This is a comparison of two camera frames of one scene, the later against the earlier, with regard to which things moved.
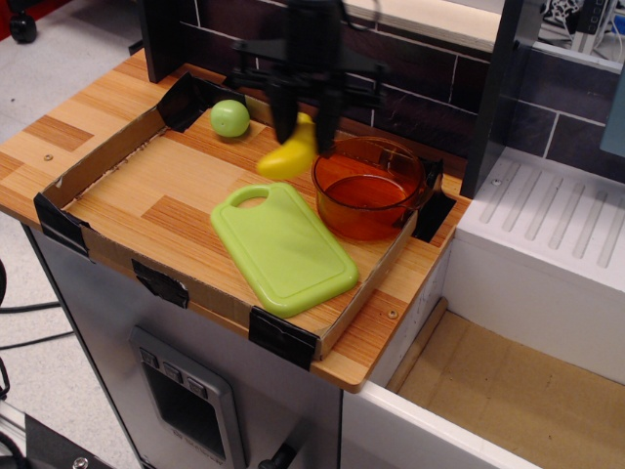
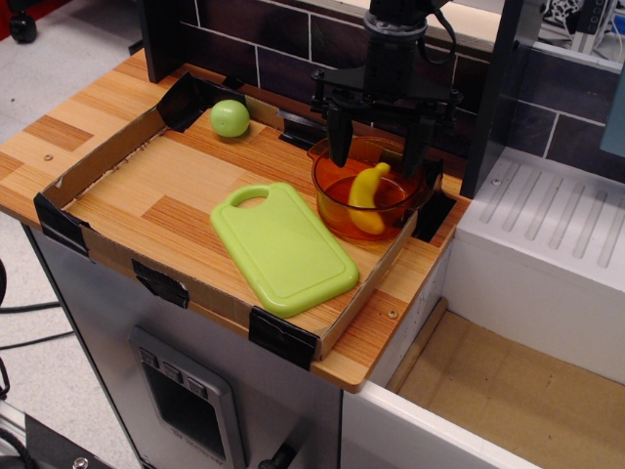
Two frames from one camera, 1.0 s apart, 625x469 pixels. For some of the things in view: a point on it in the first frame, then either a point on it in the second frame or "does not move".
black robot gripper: x=312 y=53 → x=390 y=81
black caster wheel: x=22 y=27 does not move
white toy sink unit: x=516 y=358 does not move
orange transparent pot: x=368 y=189 does not move
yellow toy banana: x=295 y=155 → x=361 y=207
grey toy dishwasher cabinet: x=188 y=389 does not move
